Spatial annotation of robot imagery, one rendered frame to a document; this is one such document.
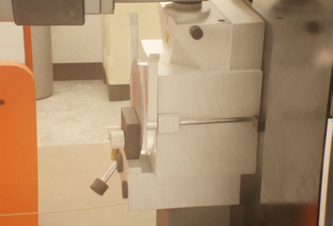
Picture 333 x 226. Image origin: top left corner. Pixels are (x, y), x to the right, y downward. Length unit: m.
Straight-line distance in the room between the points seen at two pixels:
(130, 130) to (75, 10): 0.14
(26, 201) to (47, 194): 0.50
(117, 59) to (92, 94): 0.30
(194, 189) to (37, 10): 0.22
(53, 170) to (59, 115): 2.14
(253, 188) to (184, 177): 0.06
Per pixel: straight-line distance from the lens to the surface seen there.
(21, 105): 1.04
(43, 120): 3.78
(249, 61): 0.65
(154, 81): 0.62
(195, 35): 0.62
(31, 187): 1.09
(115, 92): 3.98
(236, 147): 0.67
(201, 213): 0.71
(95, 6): 0.58
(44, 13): 0.58
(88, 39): 4.23
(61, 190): 1.60
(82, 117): 3.80
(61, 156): 1.74
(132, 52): 0.73
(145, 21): 3.85
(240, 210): 0.73
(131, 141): 0.68
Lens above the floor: 1.46
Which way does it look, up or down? 22 degrees down
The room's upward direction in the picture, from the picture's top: 2 degrees clockwise
